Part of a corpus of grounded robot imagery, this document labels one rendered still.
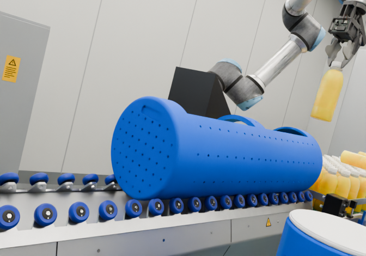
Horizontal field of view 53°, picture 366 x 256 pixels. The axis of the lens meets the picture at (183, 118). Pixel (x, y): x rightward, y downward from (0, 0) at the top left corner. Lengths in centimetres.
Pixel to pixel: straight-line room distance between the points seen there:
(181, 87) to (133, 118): 60
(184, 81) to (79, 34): 234
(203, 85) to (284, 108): 461
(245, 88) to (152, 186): 86
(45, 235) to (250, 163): 64
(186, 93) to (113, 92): 250
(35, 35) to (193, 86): 114
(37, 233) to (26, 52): 167
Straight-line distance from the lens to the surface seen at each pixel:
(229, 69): 170
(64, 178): 102
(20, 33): 235
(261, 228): 139
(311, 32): 181
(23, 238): 79
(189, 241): 109
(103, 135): 409
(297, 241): 93
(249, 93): 169
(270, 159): 127
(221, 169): 106
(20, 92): 238
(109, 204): 88
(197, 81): 155
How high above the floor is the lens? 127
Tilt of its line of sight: 4 degrees down
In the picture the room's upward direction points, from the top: 14 degrees clockwise
